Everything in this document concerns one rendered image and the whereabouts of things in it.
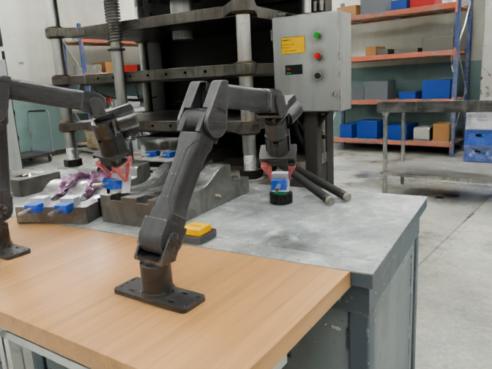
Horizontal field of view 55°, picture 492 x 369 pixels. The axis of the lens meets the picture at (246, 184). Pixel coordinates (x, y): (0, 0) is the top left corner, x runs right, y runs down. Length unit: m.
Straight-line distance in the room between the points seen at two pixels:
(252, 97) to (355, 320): 0.58
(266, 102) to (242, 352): 0.61
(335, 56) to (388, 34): 6.16
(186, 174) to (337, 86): 1.14
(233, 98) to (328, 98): 0.98
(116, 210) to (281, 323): 0.80
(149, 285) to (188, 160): 0.26
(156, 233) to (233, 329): 0.24
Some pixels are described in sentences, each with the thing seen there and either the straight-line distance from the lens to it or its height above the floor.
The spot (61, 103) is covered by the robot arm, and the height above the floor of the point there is 1.18.
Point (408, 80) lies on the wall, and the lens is 8.00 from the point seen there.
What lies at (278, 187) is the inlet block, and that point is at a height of 0.93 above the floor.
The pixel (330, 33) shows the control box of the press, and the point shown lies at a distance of 2.00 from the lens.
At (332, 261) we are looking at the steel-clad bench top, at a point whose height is 0.80.
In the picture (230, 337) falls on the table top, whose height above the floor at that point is 0.80.
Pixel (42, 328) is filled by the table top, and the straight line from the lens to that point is 0.97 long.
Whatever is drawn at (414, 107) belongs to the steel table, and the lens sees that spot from 4.60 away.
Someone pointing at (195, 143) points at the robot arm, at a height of 1.10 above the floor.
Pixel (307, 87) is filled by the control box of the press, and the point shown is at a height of 1.17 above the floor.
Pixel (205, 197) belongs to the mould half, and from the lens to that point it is 1.55.
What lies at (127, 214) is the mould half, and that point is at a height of 0.83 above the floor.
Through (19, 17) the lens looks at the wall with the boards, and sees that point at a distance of 9.32.
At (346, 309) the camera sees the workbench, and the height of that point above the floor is 0.68.
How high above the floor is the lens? 1.23
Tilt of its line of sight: 13 degrees down
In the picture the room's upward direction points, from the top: 3 degrees counter-clockwise
